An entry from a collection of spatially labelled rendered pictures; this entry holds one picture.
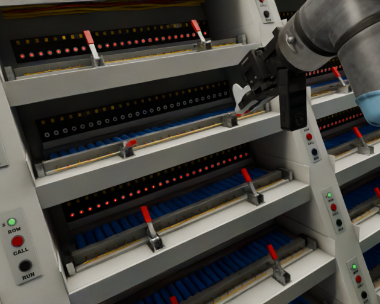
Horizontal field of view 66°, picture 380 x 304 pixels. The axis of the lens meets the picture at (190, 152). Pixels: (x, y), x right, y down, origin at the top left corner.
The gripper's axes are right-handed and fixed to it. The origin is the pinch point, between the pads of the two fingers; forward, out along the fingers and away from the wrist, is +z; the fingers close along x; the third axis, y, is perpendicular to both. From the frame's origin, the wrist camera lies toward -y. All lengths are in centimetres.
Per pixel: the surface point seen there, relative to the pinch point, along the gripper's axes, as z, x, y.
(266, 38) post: 1.7, -18.0, 18.6
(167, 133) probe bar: 8.8, 15.6, 2.4
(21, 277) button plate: 7, 50, -16
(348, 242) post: 10.6, -21.9, -39.4
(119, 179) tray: 6.6, 29.9, -4.8
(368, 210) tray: 16, -40, -37
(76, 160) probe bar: 9.0, 36.4, 2.1
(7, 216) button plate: 5, 50, -5
